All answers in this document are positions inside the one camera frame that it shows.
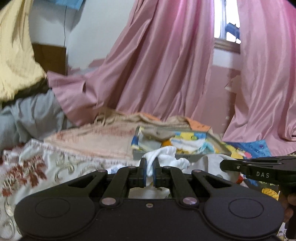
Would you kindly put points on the white soft cloth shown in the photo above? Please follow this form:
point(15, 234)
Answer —
point(168, 155)

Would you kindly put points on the grey cloth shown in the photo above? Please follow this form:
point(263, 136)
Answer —
point(30, 115)

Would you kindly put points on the embroidered floral bed cover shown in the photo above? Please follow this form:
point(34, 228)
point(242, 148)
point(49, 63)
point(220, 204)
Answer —
point(46, 162)

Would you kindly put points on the pale yellow cloth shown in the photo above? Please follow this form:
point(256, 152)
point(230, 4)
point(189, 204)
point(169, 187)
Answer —
point(16, 46)

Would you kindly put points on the small beige cloth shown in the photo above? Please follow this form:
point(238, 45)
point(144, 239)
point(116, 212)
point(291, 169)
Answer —
point(159, 134)

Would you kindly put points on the dark cloth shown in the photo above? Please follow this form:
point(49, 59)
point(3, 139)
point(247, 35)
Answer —
point(34, 89)

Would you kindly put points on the person's right hand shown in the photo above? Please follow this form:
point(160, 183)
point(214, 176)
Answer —
point(289, 208)

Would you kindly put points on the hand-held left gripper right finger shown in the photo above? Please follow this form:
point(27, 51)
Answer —
point(154, 172)

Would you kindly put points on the grey tray with cartoon print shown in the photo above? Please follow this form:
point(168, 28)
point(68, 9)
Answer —
point(185, 157)

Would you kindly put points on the pink satin curtain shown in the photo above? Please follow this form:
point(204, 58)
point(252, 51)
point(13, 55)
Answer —
point(150, 58)
point(266, 69)

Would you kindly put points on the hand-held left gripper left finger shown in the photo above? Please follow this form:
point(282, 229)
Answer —
point(143, 170)

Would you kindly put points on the window frame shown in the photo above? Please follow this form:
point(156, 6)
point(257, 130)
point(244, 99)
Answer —
point(227, 46)

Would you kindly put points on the brown wooden board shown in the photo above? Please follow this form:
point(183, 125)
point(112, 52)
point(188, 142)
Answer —
point(49, 58)

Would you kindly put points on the blue painting sheet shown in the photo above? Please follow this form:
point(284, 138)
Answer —
point(254, 148)

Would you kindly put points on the blue cloth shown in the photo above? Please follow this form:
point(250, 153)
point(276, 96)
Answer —
point(69, 3)

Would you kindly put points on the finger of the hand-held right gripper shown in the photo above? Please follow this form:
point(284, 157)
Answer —
point(249, 169)

